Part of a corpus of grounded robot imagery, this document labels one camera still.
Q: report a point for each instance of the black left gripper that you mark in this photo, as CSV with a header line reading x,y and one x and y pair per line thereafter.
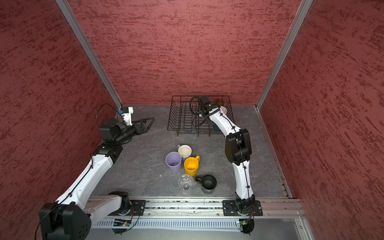
x,y
143,125

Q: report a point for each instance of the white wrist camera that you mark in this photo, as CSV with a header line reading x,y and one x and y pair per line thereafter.
x,y
204,101
127,113

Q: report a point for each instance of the lilac plastic cup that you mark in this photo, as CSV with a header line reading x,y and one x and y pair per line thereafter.
x,y
174,161

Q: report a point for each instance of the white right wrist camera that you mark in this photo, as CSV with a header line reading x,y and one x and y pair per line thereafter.
x,y
204,101

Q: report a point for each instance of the black mug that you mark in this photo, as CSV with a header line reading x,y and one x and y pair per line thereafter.
x,y
208,183

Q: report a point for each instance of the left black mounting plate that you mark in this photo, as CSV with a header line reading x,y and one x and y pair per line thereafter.
x,y
136,208

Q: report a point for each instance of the aluminium corner post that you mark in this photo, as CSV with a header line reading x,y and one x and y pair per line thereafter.
x,y
289,39
79,33

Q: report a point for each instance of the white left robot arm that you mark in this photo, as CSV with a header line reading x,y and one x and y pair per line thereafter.
x,y
69,217

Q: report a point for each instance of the left aluminium corner post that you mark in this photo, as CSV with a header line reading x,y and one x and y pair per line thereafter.
x,y
79,33

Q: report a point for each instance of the small cream mug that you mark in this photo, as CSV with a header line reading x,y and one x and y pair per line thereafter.
x,y
185,151

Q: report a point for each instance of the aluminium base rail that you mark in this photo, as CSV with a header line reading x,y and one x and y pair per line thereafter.
x,y
203,213

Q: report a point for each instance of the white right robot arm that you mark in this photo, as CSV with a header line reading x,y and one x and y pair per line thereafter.
x,y
238,151

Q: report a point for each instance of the yellow mug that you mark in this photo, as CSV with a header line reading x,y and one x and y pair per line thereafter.
x,y
191,165

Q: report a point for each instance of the white mug red inside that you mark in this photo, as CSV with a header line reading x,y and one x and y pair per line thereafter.
x,y
223,111

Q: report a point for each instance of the right aluminium corner post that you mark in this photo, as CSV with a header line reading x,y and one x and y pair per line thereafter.
x,y
289,39

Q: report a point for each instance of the black mounting plate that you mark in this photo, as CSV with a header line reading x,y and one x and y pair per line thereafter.
x,y
136,208
236,208

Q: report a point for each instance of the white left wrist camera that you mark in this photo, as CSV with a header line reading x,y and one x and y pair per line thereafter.
x,y
127,113

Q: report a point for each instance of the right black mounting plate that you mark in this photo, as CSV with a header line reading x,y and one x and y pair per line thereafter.
x,y
236,208

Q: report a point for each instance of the brown gold textured cup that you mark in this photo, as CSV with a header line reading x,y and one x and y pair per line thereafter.
x,y
220,102

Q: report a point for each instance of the dark green white-inside mug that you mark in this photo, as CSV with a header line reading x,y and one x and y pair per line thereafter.
x,y
216,129

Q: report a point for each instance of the black wire dish rack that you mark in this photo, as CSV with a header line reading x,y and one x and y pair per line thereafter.
x,y
184,115

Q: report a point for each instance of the clear glass cup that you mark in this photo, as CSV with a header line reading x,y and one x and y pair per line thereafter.
x,y
186,182

